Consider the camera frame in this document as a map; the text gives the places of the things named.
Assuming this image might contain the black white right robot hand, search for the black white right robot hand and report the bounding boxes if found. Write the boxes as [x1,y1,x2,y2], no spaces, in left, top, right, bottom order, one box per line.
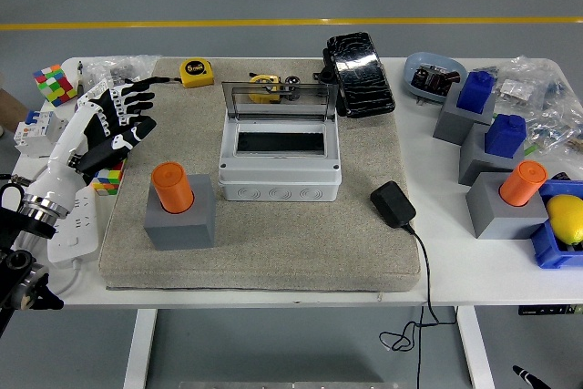
[512,364,555,389]

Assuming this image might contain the small black capacitor cylinder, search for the small black capacitor cylinder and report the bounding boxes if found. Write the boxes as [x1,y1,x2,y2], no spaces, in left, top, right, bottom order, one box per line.
[282,75,302,102]

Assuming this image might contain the grey electrical enclosure box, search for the grey electrical enclosure box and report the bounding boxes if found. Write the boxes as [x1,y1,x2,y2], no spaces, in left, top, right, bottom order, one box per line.
[217,118,343,202]

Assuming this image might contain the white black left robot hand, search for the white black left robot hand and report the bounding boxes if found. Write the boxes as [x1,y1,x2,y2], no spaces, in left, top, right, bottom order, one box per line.
[26,77,159,216]

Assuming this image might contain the black table control panel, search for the black table control panel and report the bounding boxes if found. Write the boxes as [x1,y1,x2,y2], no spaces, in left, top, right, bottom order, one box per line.
[517,304,583,316]

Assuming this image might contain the yellow tape measure with strap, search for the yellow tape measure with strap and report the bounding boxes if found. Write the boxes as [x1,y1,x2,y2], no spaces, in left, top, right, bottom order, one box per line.
[154,58,215,88]

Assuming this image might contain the white power strip cable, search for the white power strip cable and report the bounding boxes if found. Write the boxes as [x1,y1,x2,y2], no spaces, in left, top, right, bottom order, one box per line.
[47,256,87,299]

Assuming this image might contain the tinted transparent box lid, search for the tinted transparent box lid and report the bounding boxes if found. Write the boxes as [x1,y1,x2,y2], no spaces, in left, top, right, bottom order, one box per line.
[221,80,341,122]

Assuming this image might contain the dark electronic parts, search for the dark electronic parts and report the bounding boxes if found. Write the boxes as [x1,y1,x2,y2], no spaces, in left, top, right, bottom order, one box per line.
[411,64,461,97]

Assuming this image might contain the blue plastic block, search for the blue plastic block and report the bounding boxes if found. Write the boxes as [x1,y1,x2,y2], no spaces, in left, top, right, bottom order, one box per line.
[456,70,496,115]
[484,113,527,157]

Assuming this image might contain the small white parts packet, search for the small white parts packet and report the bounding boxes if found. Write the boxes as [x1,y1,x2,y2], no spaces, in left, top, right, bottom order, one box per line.
[498,78,534,101]

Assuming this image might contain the grey block holder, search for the grey block holder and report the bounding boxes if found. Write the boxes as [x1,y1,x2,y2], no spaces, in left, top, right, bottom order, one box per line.
[465,172,550,241]
[432,83,497,147]
[458,123,527,188]

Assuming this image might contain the grey block with round hole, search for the grey block with round hole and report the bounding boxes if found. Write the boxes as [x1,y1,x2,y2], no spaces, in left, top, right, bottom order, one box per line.
[143,173,216,251]

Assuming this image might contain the clear bags of small parts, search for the clear bags of small parts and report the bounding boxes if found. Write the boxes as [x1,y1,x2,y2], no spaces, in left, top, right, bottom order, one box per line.
[473,55,583,156]

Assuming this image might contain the blue plastic bin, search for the blue plastic bin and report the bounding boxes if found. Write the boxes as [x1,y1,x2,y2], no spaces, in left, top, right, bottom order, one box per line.
[529,179,583,270]

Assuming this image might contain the grey-brown mat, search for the grey-brown mat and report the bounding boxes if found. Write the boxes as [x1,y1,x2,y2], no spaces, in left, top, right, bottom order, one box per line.
[98,56,423,293]

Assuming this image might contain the clear bag of metal parts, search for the clear bag of metal parts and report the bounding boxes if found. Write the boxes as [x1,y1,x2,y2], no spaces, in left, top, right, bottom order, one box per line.
[81,55,160,89]

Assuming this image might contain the yellow lemon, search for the yellow lemon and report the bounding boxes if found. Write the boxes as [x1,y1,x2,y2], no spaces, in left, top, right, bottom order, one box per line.
[545,194,583,247]

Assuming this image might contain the black adapter cord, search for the black adapter cord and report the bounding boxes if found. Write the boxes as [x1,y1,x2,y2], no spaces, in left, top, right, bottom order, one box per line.
[378,222,459,353]

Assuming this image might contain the round yellow black tape measure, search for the round yellow black tape measure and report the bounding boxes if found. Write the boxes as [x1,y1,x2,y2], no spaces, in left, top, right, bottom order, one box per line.
[248,72,283,105]

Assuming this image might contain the white table leg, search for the white table leg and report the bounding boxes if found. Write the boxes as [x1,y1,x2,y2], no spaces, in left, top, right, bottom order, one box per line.
[122,308,159,389]
[457,305,496,389]

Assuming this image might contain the black power adapter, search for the black power adapter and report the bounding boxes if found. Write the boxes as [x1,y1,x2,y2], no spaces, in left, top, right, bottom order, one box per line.
[369,180,417,229]

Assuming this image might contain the white power strip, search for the white power strip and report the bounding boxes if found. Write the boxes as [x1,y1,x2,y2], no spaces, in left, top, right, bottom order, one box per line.
[46,181,99,265]

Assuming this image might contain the blue-grey bowl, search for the blue-grey bowl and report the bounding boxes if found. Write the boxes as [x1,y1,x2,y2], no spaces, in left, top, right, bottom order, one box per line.
[404,51,469,105]

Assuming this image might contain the white circuit breaker blue levers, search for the white circuit breaker blue levers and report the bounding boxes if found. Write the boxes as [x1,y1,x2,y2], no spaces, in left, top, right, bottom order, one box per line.
[12,108,69,160]

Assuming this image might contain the small multicolour puzzle cube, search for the small multicolour puzzle cube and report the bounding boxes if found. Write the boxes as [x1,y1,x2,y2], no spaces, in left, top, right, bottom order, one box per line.
[90,161,125,198]

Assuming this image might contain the glossy black tray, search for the glossy black tray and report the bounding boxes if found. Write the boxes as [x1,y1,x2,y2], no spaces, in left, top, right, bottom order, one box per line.
[326,32,396,119]

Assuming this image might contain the large multicolour puzzle cube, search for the large multicolour puzzle cube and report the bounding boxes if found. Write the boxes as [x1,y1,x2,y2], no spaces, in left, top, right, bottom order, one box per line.
[32,64,78,108]

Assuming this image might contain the black clamp holder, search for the black clamp holder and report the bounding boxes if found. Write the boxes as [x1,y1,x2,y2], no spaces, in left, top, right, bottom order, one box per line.
[312,46,341,87]

